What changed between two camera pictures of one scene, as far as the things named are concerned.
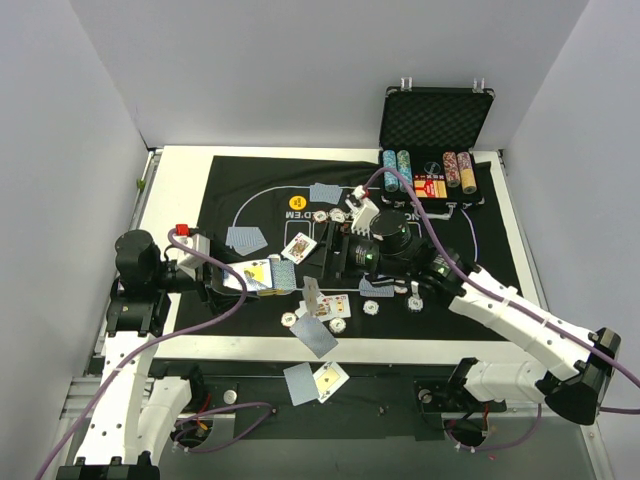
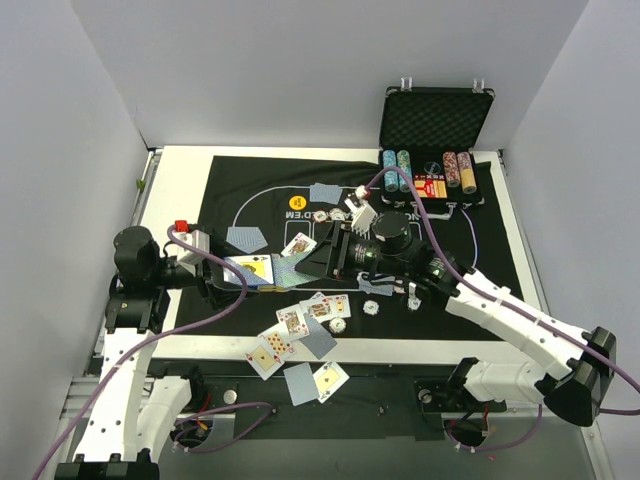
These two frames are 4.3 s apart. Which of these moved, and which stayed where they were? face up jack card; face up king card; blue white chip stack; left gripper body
Moved: face up king card
Stayed: face up jack card; blue white chip stack; left gripper body
